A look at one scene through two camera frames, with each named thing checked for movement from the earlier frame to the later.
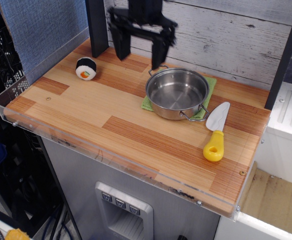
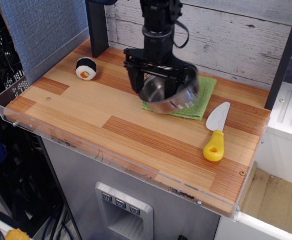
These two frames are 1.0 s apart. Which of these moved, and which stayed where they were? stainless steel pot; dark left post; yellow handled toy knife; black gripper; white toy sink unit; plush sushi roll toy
Moved: stainless steel pot; black gripper
Stayed: white toy sink unit; plush sushi roll toy; yellow handled toy knife; dark left post
